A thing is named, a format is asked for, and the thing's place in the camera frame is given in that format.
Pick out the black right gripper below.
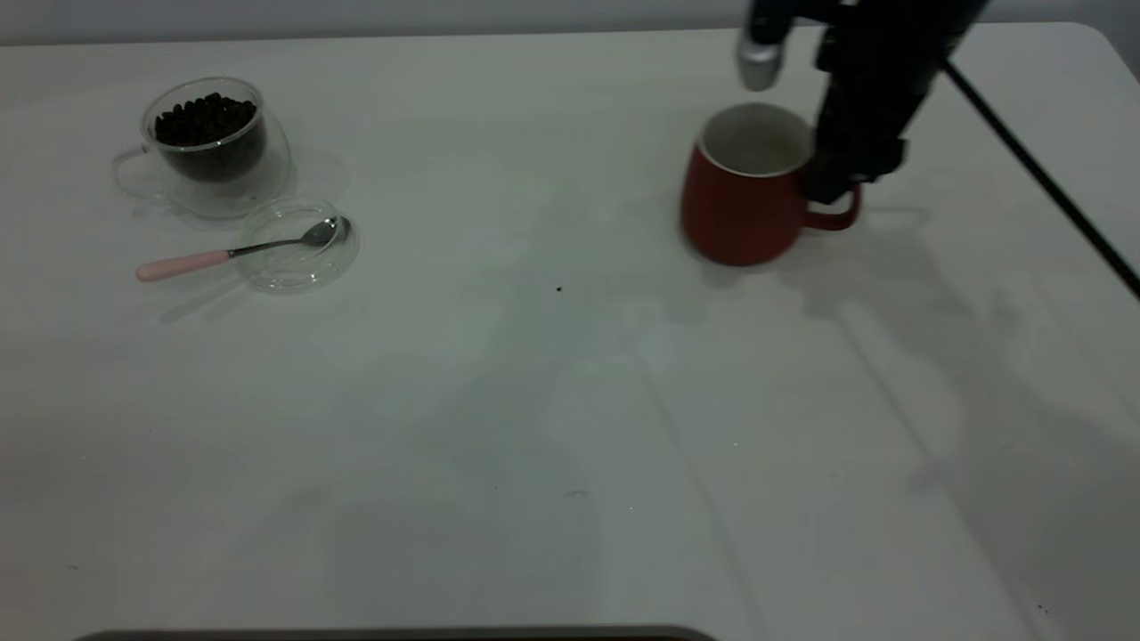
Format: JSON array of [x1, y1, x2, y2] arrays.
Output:
[[803, 25, 950, 207]]

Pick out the red ceramic mug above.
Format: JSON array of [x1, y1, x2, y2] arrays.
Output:
[[680, 102, 863, 267]]

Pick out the pink handled metal spoon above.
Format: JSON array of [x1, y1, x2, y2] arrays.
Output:
[[134, 216, 351, 284]]

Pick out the clear glass lid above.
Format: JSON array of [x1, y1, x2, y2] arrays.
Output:
[[235, 197, 362, 296]]

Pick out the clear glass cup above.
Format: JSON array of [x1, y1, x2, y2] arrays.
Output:
[[112, 77, 294, 222]]

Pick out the dark coffee beans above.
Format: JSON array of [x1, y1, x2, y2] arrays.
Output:
[[154, 92, 267, 184]]

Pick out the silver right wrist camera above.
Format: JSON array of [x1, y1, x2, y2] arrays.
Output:
[[736, 30, 792, 93]]

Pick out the black cable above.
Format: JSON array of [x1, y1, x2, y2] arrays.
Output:
[[940, 61, 1140, 300]]

